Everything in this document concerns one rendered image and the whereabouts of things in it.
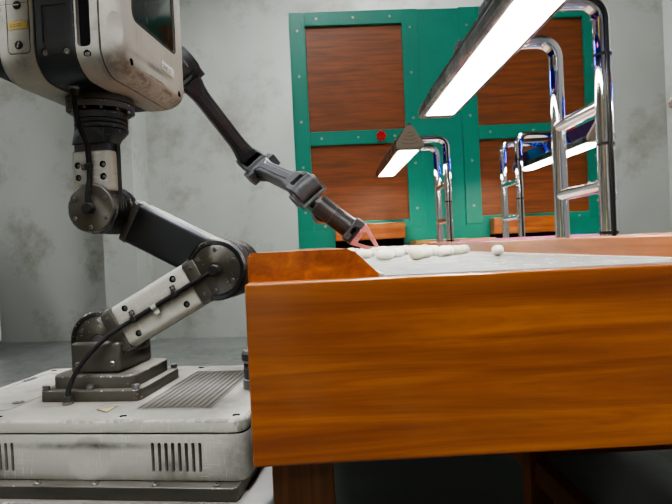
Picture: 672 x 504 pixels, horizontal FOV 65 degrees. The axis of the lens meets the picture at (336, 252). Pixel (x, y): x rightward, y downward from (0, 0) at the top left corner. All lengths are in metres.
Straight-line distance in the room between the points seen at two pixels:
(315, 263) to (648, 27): 4.31
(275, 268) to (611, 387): 0.31
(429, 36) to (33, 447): 2.10
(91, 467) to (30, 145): 4.83
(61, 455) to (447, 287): 0.85
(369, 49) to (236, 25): 2.80
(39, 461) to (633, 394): 0.98
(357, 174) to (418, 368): 1.89
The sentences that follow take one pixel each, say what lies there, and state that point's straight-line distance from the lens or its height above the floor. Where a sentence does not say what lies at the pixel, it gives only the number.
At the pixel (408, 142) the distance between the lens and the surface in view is 1.55.
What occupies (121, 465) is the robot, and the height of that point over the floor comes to 0.39.
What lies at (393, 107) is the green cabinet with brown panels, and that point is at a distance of 2.39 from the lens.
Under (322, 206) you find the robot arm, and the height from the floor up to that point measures 0.87.
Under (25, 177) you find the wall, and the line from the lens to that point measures 5.75.
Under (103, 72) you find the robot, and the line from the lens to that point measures 1.15.
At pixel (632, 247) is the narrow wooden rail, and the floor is 0.75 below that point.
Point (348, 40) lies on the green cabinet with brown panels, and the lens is 2.47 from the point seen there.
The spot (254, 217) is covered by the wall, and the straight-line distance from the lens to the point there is 4.71.
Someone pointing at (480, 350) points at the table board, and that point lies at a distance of 0.48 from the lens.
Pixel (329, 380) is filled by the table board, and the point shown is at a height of 0.65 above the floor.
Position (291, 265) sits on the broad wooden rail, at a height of 0.75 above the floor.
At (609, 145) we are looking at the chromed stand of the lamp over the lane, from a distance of 0.86.
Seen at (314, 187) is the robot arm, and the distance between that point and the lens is 1.37.
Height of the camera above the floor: 0.77
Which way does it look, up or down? 1 degrees down
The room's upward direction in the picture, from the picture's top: 3 degrees counter-clockwise
